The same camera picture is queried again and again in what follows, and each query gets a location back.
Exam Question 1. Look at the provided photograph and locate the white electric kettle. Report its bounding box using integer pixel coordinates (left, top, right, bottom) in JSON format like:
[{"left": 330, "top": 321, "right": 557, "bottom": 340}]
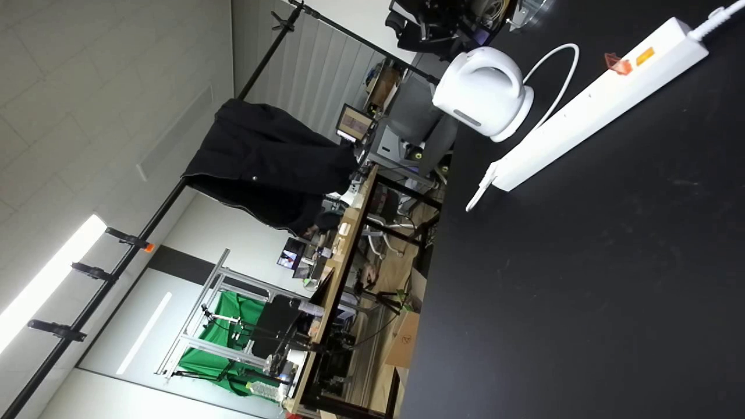
[{"left": 431, "top": 44, "right": 538, "bottom": 144}]

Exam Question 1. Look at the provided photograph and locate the long wooden workbench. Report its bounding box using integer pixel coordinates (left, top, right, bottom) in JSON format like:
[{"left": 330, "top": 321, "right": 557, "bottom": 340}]
[{"left": 280, "top": 166, "right": 381, "bottom": 419}]

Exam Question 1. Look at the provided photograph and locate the black hanging cloth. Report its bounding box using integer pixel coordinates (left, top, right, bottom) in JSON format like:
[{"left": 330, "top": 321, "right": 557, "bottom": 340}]
[{"left": 182, "top": 95, "right": 361, "bottom": 235}]

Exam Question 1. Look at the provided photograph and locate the brown cardboard box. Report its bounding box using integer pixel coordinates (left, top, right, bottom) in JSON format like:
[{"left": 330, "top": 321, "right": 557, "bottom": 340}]
[{"left": 381, "top": 308, "right": 425, "bottom": 373}]

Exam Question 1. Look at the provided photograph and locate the green hanging cloth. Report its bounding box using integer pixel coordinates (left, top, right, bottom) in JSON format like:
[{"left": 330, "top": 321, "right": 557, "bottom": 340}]
[{"left": 176, "top": 288, "right": 269, "bottom": 399}]

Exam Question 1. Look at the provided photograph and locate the black pole clamp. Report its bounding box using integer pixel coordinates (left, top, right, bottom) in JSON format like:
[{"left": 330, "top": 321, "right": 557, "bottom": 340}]
[
  {"left": 25, "top": 317, "right": 88, "bottom": 344},
  {"left": 104, "top": 225, "right": 152, "bottom": 254},
  {"left": 70, "top": 260, "right": 117, "bottom": 283}
]

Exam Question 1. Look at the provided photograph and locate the white power strip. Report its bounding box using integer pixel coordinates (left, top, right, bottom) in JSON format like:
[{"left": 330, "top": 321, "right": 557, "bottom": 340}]
[{"left": 489, "top": 16, "right": 711, "bottom": 195}]

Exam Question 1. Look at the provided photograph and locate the red tape piece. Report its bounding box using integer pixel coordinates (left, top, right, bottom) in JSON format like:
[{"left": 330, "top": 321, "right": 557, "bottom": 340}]
[{"left": 602, "top": 51, "right": 635, "bottom": 80}]

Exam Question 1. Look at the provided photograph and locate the long ceiling light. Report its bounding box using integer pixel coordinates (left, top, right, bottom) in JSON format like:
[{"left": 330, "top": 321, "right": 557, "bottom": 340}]
[{"left": 0, "top": 211, "right": 110, "bottom": 357}]

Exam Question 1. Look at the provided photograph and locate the white kettle power cable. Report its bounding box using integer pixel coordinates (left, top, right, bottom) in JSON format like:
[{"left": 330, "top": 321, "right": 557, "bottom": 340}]
[{"left": 462, "top": 39, "right": 581, "bottom": 215}]

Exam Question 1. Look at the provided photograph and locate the black backdrop pole frame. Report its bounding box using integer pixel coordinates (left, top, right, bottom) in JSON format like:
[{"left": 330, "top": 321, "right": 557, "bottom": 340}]
[{"left": 0, "top": 0, "right": 440, "bottom": 419}]

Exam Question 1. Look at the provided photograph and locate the white power strip cable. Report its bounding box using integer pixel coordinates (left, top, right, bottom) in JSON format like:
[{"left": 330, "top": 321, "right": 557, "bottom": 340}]
[{"left": 687, "top": 0, "right": 745, "bottom": 44}]

